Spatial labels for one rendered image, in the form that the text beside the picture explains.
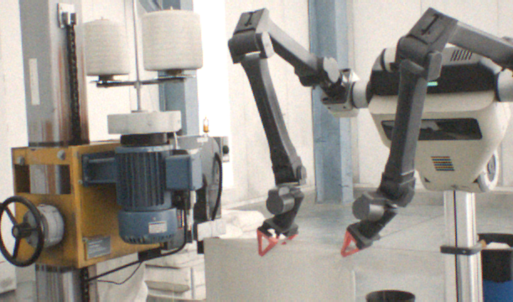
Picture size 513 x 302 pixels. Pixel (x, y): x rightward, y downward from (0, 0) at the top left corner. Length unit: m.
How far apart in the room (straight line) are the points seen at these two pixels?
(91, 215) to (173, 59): 0.46
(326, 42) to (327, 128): 1.21
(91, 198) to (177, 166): 0.26
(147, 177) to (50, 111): 0.31
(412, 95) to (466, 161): 0.61
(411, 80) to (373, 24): 9.12
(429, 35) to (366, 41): 9.17
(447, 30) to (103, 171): 0.93
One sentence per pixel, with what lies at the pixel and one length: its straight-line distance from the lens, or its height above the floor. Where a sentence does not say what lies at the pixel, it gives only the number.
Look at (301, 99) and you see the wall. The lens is 10.72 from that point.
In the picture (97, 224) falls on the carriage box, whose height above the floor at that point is 1.13.
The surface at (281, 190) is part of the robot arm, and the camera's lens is 2.08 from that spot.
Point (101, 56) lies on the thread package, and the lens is 2.27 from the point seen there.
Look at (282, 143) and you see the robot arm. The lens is 2.10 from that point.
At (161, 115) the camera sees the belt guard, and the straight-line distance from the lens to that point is 1.96.
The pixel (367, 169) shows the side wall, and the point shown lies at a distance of 11.01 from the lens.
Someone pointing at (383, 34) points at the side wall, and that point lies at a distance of 10.87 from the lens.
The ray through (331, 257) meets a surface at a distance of 2.15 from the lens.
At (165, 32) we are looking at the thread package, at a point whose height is 1.63.
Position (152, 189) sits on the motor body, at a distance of 1.98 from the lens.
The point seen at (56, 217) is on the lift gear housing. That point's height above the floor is 1.16.
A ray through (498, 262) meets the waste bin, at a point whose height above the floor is 0.58.
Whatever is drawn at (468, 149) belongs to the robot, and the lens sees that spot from 2.38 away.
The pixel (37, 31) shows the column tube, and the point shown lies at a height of 1.64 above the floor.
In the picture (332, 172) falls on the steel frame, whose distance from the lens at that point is 10.99.
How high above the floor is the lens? 1.42
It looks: 3 degrees down
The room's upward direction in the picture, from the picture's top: 3 degrees counter-clockwise
